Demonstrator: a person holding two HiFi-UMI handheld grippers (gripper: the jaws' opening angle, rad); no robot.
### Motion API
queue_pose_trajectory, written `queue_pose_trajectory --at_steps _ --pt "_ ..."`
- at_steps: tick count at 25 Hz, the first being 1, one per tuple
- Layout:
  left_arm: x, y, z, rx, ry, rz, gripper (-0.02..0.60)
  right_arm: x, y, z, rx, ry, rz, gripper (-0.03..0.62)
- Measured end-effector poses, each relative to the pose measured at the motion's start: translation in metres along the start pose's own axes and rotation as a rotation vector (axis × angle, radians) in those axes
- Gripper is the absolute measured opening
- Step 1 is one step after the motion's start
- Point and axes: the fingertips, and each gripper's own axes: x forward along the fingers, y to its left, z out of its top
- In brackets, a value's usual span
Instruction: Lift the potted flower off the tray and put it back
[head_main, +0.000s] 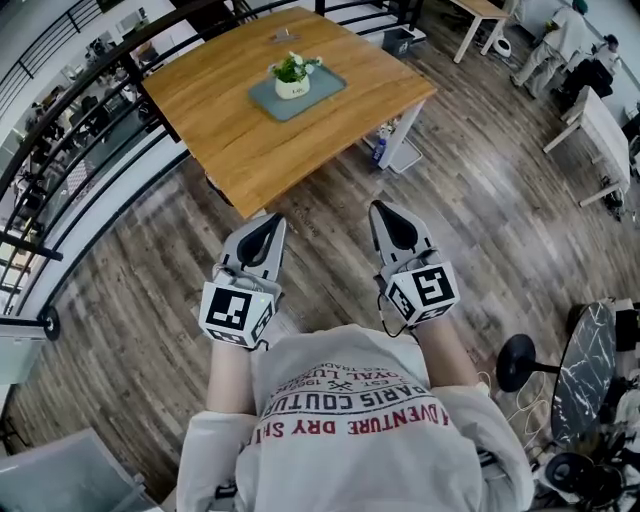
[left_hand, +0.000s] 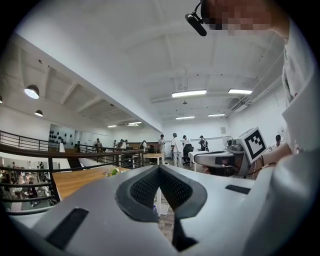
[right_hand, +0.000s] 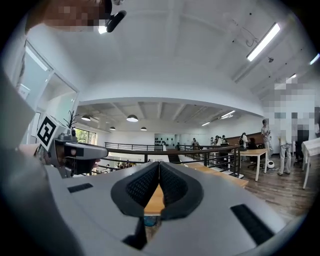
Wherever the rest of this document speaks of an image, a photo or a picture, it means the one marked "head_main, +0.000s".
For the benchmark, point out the person's left forearm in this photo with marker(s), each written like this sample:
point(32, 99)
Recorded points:
point(230, 380)

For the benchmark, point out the white round device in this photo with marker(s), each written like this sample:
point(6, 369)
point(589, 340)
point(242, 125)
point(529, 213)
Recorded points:
point(502, 46)

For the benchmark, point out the white table leg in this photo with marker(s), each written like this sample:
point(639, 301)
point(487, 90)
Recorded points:
point(402, 135)

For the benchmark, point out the black round stool base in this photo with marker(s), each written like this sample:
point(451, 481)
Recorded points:
point(515, 362)

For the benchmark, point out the light wooden table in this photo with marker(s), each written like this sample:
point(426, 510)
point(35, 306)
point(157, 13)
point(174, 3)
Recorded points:
point(482, 10)

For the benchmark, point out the grey storage bin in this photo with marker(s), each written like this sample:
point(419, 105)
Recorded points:
point(402, 42)

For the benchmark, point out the blue-capped plastic bottle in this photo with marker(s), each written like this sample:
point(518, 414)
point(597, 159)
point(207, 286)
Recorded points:
point(379, 151)

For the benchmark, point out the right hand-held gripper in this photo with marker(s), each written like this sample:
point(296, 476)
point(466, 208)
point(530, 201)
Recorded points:
point(435, 290)

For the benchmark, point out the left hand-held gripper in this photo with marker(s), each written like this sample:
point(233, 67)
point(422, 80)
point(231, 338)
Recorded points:
point(225, 310)

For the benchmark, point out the silver metal clip stand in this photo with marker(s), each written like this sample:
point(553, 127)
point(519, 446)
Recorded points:
point(284, 36)

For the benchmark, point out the white desk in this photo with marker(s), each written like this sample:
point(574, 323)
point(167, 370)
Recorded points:
point(602, 130)

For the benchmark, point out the grey tray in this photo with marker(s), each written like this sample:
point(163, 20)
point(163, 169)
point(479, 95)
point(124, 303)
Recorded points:
point(322, 86)

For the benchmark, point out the person's white printed shirt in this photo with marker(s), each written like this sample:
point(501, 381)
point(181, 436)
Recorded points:
point(360, 450)

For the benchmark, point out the person's right forearm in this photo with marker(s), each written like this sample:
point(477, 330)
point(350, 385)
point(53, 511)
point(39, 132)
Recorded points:
point(447, 355)

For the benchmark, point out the potted white flower plant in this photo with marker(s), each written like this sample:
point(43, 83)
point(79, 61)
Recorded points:
point(291, 87)

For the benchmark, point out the black marble round table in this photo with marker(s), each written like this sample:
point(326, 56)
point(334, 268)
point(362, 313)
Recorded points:
point(582, 380)

